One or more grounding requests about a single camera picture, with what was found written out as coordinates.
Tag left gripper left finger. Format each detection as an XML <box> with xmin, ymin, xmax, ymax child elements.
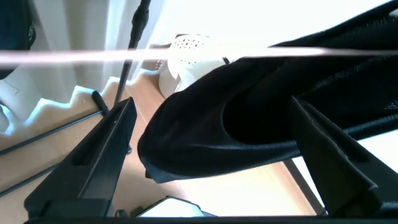
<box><xmin>24</xmin><ymin>96</ymin><xmax>138</xmax><ymax>219</ymax></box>

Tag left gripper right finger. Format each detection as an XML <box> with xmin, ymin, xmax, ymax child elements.
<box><xmin>290</xmin><ymin>96</ymin><xmax>398</xmax><ymax>217</ymax></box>

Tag pink clothes hanger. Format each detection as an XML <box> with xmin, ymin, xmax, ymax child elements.
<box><xmin>0</xmin><ymin>46</ymin><xmax>398</xmax><ymax>69</ymax></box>

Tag black garment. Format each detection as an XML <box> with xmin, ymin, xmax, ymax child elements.
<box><xmin>137</xmin><ymin>0</ymin><xmax>398</xmax><ymax>184</ymax></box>

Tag black drawstring shorts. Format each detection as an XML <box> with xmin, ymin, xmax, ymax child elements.
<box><xmin>0</xmin><ymin>0</ymin><xmax>37</xmax><ymax>80</ymax></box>

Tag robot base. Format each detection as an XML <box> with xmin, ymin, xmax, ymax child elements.
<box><xmin>114</xmin><ymin>195</ymin><xmax>217</xmax><ymax>218</ymax></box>

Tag white laundry basket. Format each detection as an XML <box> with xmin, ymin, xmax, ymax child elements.
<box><xmin>158</xmin><ymin>33</ymin><xmax>237</xmax><ymax>100</ymax></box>

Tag black clothes rack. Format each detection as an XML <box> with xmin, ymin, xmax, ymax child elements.
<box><xmin>0</xmin><ymin>0</ymin><xmax>152</xmax><ymax>198</ymax></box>

